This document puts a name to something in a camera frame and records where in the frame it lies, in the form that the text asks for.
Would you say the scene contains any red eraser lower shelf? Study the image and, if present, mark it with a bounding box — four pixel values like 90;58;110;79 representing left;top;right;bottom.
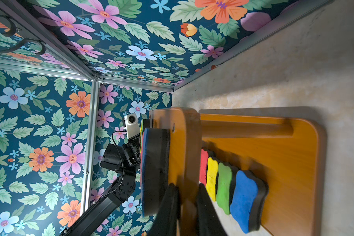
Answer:
199;148;215;185

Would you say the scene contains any blue eraser lower right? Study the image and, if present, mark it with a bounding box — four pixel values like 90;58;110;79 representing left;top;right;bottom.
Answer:
230;171;268;234

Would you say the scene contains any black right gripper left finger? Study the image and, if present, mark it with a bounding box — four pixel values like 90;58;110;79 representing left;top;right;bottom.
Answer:
148;183;180;236

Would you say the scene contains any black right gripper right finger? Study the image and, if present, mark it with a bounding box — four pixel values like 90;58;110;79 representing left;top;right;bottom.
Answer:
196;183;227;236

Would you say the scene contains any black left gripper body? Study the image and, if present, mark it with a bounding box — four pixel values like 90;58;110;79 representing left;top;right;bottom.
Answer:
122;141;141;166

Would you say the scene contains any green eraser lower shelf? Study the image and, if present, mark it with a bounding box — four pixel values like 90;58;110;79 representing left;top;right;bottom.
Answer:
216;162;238;215

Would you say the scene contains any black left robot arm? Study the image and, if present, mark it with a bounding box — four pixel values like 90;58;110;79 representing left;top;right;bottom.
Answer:
61;139;140;236

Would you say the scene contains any blue eraser shelf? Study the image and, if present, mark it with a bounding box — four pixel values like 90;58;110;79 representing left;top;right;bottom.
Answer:
141;128;170;216

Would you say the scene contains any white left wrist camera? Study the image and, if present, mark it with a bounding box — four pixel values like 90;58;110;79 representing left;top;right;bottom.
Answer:
124;114;140;140

